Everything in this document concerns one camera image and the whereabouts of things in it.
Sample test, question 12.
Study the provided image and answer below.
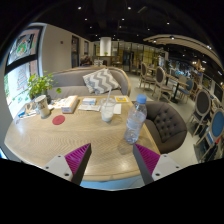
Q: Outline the grey curved sofa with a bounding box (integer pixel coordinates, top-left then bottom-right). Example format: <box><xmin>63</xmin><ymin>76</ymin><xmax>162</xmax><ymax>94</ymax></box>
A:
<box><xmin>46</xmin><ymin>65</ymin><xmax>133</xmax><ymax>101</ymax></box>

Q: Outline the group of dining chairs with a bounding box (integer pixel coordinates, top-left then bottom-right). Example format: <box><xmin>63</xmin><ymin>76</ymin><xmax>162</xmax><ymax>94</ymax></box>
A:
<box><xmin>138</xmin><ymin>61</ymin><xmax>224</xmax><ymax>164</ymax></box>

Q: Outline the white paper napkin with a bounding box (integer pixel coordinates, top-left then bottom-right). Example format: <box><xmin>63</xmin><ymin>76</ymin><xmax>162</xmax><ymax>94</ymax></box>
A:
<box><xmin>113</xmin><ymin>103</ymin><xmax>123</xmax><ymax>115</ymax></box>

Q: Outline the green potted plant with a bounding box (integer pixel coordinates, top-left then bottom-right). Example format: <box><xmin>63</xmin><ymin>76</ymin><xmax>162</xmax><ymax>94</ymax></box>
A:
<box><xmin>25</xmin><ymin>71</ymin><xmax>63</xmax><ymax>104</ymax></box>

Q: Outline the clear blue-capped water bottle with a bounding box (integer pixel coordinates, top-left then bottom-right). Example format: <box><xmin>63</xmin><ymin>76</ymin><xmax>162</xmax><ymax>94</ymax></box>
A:
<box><xmin>123</xmin><ymin>93</ymin><xmax>148</xmax><ymax>145</ymax></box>

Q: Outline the white printed paper cup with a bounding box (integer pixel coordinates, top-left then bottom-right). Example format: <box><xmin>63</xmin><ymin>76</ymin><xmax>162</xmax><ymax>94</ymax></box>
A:
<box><xmin>34</xmin><ymin>94</ymin><xmax>52</xmax><ymax>119</ymax></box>

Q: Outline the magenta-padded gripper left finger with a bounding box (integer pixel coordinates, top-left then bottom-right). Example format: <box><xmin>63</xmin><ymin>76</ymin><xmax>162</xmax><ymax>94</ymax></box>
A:
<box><xmin>43</xmin><ymin>143</ymin><xmax>92</xmax><ymax>186</ymax></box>

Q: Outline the grey white chevron pillow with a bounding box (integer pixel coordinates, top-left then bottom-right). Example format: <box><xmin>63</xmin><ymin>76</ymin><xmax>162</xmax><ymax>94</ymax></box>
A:
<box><xmin>82</xmin><ymin>68</ymin><xmax>122</xmax><ymax>95</ymax></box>

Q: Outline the colourful wall poster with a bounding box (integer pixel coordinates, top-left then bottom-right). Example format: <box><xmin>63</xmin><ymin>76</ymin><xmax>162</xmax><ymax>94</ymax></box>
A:
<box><xmin>6</xmin><ymin>28</ymin><xmax>43</xmax><ymax>66</ymax></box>

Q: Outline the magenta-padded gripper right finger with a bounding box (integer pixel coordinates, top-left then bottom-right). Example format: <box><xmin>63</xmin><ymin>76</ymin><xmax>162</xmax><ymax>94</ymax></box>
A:
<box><xmin>132</xmin><ymin>143</ymin><xmax>184</xmax><ymax>186</ymax></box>

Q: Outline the group of ceiling lights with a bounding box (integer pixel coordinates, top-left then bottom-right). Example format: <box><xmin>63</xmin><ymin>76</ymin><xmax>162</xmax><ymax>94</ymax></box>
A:
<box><xmin>76</xmin><ymin>4</ymin><xmax>214</xmax><ymax>51</ymax></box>

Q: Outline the person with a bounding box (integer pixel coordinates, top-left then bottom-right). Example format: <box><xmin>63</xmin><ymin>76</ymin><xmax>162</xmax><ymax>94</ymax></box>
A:
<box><xmin>79</xmin><ymin>54</ymin><xmax>94</xmax><ymax>67</ymax></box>

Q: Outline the flat round red coaster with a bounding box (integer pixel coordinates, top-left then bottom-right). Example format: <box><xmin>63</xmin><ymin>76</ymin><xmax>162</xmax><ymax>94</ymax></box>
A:
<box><xmin>51</xmin><ymin>114</ymin><xmax>66</xmax><ymax>126</ymax></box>

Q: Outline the blue and white box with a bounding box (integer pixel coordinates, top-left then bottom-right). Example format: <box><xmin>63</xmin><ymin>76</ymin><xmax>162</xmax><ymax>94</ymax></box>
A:
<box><xmin>17</xmin><ymin>109</ymin><xmax>28</xmax><ymax>119</ymax></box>

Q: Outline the clear plastic cup with straw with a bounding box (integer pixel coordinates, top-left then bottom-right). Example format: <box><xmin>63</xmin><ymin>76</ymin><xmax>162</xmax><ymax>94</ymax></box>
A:
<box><xmin>100</xmin><ymin>88</ymin><xmax>117</xmax><ymax>123</ymax></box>

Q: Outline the grey tufted armchair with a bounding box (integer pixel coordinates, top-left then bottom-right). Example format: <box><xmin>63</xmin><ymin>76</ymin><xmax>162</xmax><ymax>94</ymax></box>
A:
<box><xmin>143</xmin><ymin>100</ymin><xmax>188</xmax><ymax>155</ymax></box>

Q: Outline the yellow card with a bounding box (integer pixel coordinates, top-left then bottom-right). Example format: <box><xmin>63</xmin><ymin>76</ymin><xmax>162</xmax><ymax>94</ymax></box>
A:
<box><xmin>114</xmin><ymin>95</ymin><xmax>130</xmax><ymax>104</ymax></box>

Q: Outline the white leaflet with pictures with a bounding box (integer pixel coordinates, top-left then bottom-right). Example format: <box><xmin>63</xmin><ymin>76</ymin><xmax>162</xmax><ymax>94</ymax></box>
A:
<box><xmin>49</xmin><ymin>97</ymin><xmax>69</xmax><ymax>109</ymax></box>

